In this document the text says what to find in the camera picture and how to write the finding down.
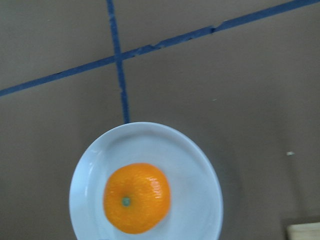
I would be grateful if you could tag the light blue plate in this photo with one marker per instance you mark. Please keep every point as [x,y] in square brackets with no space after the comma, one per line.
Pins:
[196,211]

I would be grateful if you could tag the bamboo cutting board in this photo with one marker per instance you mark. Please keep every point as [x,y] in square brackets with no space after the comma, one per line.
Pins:
[305,231]

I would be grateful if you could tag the orange mandarin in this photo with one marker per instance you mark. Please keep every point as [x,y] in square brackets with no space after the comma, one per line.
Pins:
[136,198]

